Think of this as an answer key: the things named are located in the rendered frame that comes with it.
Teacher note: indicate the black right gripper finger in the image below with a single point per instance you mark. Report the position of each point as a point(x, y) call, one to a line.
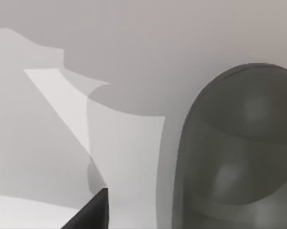
point(95, 211)

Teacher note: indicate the dark grey rounded object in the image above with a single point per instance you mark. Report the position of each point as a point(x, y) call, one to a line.
point(236, 152)

